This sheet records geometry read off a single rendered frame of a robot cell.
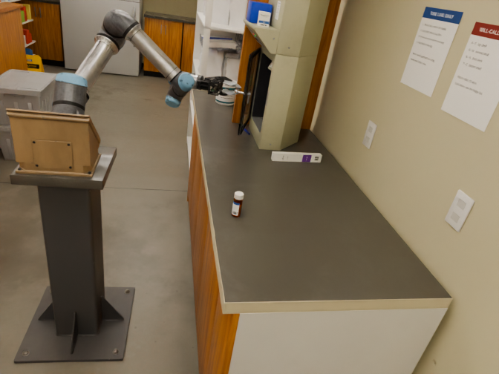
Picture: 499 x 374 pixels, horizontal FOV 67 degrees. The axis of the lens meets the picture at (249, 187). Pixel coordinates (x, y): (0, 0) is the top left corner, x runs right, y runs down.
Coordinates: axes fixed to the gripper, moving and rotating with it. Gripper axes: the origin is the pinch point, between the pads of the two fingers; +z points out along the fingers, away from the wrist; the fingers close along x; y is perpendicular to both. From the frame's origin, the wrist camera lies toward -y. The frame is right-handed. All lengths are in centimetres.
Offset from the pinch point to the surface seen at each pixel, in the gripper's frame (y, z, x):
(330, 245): 79, 52, -26
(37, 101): -84, -178, -63
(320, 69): -39, 39, 10
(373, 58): 2, 60, 26
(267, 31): 10.3, 11.0, 30.1
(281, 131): 4.9, 25.4, -15.6
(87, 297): 69, -46, -93
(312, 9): 1, 28, 42
